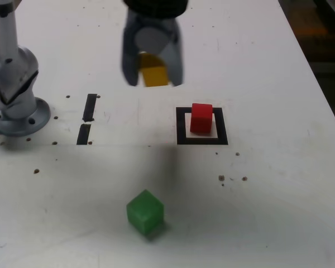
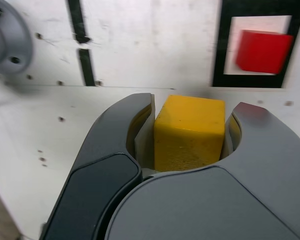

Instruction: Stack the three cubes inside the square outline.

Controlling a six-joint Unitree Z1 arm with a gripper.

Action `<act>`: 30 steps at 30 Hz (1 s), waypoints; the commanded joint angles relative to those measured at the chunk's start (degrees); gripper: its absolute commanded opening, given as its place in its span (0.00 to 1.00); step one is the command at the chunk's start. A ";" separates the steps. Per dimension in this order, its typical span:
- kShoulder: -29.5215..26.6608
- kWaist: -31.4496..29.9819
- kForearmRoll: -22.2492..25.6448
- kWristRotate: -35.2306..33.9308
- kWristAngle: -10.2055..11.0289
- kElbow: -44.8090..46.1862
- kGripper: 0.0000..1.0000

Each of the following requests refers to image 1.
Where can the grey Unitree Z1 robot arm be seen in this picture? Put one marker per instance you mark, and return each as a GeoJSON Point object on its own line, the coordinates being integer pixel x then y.
{"type": "Point", "coordinates": [5, 56]}

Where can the yellow cube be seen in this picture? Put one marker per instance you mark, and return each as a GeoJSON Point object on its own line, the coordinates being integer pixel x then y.
{"type": "Point", "coordinates": [153, 74]}

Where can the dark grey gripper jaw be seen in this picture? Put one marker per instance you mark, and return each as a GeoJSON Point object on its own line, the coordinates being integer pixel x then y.
{"type": "Point", "coordinates": [129, 61]}

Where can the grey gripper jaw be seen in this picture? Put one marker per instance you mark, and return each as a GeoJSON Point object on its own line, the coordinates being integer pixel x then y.
{"type": "Point", "coordinates": [176, 61]}

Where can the red cube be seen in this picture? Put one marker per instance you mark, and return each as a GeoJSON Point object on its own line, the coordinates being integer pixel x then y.
{"type": "Point", "coordinates": [201, 118]}

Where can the green cube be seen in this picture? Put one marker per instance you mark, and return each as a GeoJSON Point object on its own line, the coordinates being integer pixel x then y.
{"type": "Point", "coordinates": [145, 212]}

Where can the black tape square outline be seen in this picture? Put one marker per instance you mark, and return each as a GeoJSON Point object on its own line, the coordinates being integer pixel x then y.
{"type": "Point", "coordinates": [181, 125]}

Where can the black tape strip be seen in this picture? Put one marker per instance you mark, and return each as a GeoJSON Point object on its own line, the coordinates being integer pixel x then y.
{"type": "Point", "coordinates": [89, 106]}

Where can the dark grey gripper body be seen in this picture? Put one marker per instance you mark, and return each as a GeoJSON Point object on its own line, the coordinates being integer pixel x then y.
{"type": "Point", "coordinates": [152, 22]}

